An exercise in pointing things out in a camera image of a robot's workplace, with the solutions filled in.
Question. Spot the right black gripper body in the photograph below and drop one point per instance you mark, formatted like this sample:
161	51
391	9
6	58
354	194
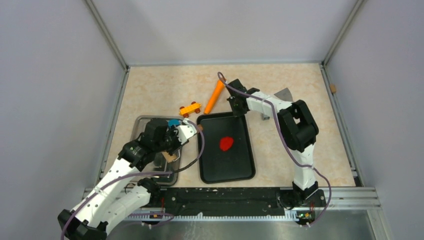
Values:
237	112

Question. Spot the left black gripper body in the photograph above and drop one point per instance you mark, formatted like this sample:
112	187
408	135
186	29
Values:
171	143

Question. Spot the wooden rolling pin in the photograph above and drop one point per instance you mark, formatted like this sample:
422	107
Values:
172	156

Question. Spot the red dough piece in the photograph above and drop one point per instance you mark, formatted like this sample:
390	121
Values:
226	143

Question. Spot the metal scraper wooden handle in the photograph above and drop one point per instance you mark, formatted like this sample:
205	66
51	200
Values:
284	95

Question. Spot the black baking tray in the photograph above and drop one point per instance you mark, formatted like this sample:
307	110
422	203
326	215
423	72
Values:
227	153

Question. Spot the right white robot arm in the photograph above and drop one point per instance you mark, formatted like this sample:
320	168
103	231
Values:
295	125

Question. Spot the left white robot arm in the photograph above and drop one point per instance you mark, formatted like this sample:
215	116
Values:
126	186

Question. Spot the blue dough piece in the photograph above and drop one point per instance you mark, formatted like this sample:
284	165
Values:
173	123

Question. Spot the grey dumbbell tool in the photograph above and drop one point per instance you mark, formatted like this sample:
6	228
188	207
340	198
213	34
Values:
264	117

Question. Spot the orange toy carrot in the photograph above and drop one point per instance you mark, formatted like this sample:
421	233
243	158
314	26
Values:
214	97

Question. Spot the silver metal tray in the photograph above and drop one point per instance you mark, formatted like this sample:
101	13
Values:
158	163

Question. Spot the yellow toy car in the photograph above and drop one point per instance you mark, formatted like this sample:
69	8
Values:
186	111

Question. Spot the small wooden block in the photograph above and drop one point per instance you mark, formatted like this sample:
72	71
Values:
332	88

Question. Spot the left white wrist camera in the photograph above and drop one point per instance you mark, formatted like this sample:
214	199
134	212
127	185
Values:
185	131

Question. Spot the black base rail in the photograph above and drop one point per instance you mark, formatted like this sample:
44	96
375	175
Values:
232	201

